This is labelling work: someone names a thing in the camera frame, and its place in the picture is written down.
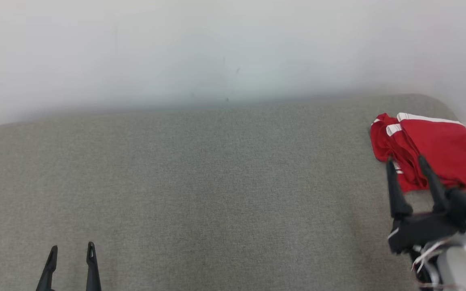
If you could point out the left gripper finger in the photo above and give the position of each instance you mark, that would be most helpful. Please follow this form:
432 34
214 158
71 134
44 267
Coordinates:
92 268
49 268

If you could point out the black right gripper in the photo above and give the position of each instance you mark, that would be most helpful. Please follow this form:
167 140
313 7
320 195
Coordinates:
419 231

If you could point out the red garment with white panel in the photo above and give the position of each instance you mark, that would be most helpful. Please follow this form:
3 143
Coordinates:
443 149

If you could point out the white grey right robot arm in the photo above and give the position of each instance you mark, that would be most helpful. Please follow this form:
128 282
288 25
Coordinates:
459 266

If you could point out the grey fabric sofa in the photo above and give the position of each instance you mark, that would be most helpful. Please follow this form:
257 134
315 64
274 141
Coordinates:
217 182

